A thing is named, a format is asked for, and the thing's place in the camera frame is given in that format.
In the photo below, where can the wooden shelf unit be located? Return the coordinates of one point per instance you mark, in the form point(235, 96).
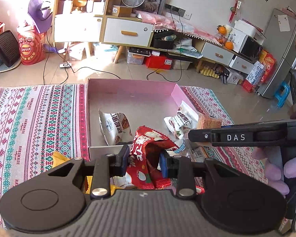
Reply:
point(76, 27)

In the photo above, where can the clear wrapped snack packet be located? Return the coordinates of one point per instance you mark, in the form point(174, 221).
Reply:
point(196, 154)

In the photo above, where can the black white microwave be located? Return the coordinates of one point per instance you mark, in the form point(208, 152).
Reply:
point(250, 43)

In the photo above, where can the lavender plush item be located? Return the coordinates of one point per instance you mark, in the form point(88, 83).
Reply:
point(268, 167)

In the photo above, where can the small white floor device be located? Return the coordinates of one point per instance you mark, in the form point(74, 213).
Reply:
point(65, 65)

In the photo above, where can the yellow egg tray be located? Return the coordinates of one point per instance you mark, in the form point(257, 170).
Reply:
point(208, 71)

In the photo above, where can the black bag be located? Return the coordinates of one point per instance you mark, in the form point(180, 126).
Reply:
point(162, 40)

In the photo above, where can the yellow striped snack packet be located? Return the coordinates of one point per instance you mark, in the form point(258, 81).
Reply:
point(60, 159)

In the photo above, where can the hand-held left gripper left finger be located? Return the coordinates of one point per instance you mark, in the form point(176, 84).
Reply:
point(123, 160)

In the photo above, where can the patterned woven blanket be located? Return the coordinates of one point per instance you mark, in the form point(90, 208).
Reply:
point(39, 128)

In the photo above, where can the purple hat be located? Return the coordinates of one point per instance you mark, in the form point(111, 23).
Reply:
point(38, 9)

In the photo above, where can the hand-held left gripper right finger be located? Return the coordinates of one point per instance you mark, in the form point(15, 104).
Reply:
point(163, 165)

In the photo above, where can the red snack packet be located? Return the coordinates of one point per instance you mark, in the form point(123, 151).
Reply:
point(148, 150)

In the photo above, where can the white brown print snack packet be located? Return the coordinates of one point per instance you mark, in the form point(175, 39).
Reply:
point(113, 126)

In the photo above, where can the red chips bucket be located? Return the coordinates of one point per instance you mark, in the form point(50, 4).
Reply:
point(30, 47)

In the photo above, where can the silver refrigerator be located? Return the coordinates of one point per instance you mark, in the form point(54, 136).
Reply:
point(281, 54)

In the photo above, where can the low white drawer cabinet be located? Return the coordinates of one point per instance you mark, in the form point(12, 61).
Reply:
point(219, 54)

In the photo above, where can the clear plastic storage bin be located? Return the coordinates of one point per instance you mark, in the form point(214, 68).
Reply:
point(138, 55)

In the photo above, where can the pink cloth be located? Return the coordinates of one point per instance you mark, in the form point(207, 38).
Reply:
point(167, 21)

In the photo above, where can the pink snack packet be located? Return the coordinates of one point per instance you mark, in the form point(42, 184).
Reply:
point(208, 121)

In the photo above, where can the red hanging ornament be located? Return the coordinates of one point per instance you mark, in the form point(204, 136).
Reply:
point(236, 2)

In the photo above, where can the red flat box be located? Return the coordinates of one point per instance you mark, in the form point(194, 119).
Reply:
point(157, 61)

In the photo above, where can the red snack carton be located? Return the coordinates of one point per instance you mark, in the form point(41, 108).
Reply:
point(266, 64)

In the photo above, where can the orange fruit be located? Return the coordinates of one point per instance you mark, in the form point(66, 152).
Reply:
point(229, 45)
point(222, 29)

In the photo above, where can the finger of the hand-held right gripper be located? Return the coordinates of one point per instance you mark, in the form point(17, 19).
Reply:
point(236, 137)

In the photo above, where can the white green print snack packet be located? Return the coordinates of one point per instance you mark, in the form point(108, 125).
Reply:
point(180, 121)

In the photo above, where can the pink cardboard box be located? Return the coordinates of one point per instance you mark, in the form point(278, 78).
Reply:
point(138, 96)

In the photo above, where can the black panel heater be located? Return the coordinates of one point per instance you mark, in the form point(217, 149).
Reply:
point(7, 49)

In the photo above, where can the blue plastic stool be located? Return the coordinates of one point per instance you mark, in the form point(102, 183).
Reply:
point(282, 93)

